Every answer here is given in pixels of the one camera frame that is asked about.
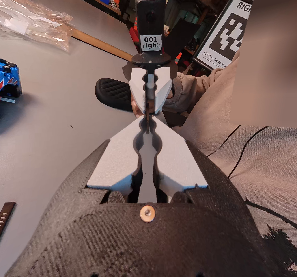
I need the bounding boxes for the person's beige sweatshirt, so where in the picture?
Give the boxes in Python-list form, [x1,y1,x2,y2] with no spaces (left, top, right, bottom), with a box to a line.
[172,110,297,277]

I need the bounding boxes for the black framed marker sign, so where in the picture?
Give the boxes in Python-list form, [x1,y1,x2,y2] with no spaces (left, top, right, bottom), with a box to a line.
[192,0,254,71]

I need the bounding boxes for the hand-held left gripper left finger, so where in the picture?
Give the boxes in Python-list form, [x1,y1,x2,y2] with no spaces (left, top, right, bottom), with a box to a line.
[86,116,146,195]

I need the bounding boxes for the person's right hand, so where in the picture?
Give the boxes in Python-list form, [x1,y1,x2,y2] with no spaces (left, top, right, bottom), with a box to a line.
[131,94,143,119]

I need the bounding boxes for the crumpled clear plastic bags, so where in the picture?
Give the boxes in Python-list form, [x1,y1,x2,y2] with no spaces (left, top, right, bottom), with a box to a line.
[0,0,73,55]

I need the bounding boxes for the person's right forearm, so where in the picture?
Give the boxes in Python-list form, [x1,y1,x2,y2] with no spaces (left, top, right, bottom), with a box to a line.
[162,50,242,119]

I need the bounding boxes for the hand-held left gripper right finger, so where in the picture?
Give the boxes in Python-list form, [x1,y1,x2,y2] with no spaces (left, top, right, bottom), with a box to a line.
[150,116,208,203]

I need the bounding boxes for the black lego tile yellow arrow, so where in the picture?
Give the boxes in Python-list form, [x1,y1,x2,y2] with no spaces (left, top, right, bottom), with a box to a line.
[145,102,151,135]

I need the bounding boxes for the blue white lego race car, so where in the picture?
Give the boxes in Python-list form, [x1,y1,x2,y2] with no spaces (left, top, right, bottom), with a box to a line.
[0,58,23,103]

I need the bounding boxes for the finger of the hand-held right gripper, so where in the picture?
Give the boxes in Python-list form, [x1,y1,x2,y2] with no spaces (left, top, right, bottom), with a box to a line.
[152,67,174,115]
[129,68,149,119]

